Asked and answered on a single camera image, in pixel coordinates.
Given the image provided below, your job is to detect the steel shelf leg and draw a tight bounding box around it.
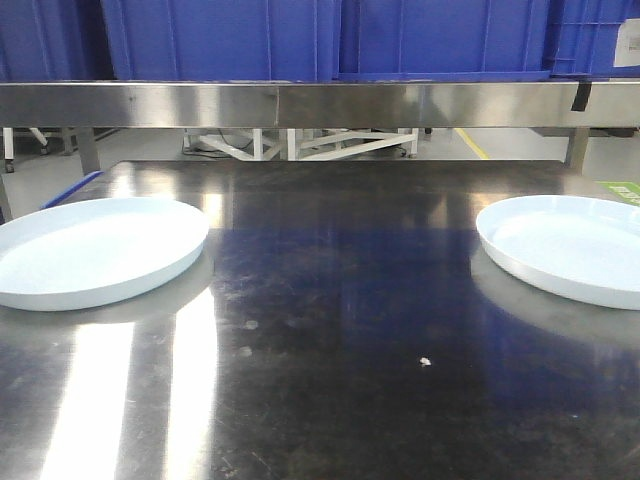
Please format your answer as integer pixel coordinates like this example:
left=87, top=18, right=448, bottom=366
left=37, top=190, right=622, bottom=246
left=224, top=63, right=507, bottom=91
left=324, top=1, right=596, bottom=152
left=564, top=127, right=591, bottom=174
left=74, top=127, right=101, bottom=176

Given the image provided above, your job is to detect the blue plastic crate right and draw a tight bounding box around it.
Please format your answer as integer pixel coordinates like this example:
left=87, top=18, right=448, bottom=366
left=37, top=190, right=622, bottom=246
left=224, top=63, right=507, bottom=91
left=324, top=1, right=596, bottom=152
left=336, top=0, right=639, bottom=82

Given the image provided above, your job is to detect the stainless steel shelf rail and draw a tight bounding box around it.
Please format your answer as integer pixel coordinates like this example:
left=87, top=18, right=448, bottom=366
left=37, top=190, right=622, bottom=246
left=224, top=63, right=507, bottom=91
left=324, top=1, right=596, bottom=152
left=1, top=79, right=639, bottom=129

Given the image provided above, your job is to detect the blue plastic crate left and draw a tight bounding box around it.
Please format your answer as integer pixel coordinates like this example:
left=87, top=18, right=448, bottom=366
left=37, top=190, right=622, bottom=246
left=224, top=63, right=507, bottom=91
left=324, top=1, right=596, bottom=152
left=1, top=0, right=114, bottom=83

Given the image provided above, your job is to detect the blue plastic crate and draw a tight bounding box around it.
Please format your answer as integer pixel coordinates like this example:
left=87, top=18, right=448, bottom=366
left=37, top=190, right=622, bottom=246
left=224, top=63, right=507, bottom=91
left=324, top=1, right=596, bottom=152
left=101, top=0, right=342, bottom=83
left=1, top=0, right=114, bottom=83
left=336, top=0, right=639, bottom=82

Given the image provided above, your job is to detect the black tape strip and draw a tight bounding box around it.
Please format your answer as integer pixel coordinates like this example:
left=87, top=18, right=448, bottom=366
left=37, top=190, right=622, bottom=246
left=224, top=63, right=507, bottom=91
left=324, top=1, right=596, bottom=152
left=571, top=81, right=592, bottom=112

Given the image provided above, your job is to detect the steel shelf leg right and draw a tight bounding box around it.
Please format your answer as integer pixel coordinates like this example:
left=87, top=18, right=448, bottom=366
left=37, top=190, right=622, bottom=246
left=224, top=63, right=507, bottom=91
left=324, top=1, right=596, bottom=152
left=564, top=127, right=591, bottom=174

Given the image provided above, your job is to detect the white paper label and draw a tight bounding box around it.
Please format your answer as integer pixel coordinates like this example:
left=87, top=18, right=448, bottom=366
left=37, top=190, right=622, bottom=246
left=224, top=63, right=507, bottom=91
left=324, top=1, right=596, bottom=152
left=613, top=18, right=640, bottom=68

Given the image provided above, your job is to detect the light blue plate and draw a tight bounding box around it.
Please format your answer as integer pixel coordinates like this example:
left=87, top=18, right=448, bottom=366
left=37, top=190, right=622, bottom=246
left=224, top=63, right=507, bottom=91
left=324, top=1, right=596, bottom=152
left=475, top=195, right=639, bottom=311
left=1, top=197, right=209, bottom=311

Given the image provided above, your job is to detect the steel shelf leg left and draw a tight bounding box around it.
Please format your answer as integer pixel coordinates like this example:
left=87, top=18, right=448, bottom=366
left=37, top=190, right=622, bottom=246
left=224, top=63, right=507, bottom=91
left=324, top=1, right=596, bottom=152
left=74, top=127, right=101, bottom=176

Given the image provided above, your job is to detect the blue plastic crate middle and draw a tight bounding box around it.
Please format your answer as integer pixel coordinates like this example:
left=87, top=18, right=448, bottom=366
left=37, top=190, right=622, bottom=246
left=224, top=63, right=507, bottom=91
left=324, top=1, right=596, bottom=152
left=101, top=0, right=342, bottom=83

